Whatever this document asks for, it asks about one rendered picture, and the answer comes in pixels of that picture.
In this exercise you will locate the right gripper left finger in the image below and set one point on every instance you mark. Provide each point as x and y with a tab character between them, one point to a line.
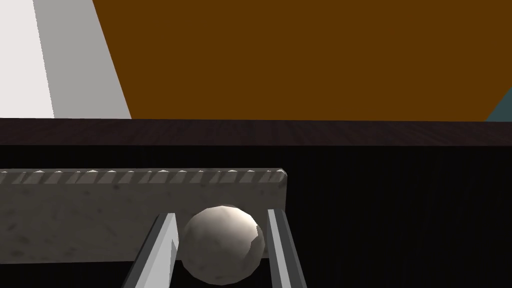
158	256

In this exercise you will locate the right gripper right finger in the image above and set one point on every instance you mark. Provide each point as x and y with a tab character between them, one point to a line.
282	252

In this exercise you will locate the grey round knob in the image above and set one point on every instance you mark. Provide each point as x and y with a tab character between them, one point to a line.
222	244

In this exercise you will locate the grey marbled drawer front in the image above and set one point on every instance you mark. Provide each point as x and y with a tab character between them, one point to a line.
80	216

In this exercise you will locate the dark wooden cupboard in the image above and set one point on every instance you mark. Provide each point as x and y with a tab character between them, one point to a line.
380	200

